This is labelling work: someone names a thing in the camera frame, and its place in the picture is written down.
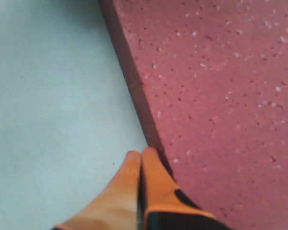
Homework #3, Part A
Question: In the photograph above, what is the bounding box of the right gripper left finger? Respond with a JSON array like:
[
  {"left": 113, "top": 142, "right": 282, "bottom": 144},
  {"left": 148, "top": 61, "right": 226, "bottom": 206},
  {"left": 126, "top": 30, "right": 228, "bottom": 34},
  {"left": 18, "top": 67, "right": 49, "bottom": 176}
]
[{"left": 53, "top": 150, "right": 141, "bottom": 230}]

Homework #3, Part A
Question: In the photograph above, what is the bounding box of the red brick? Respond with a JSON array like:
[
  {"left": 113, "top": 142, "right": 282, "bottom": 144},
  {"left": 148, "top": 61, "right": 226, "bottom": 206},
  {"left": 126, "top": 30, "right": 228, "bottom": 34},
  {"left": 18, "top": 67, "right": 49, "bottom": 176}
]
[{"left": 99, "top": 0, "right": 288, "bottom": 230}]

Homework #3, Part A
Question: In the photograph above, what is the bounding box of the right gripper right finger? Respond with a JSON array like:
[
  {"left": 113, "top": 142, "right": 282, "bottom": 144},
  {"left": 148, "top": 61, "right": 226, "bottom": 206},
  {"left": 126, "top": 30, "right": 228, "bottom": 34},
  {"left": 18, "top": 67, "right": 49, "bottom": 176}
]
[{"left": 141, "top": 147, "right": 230, "bottom": 230}]

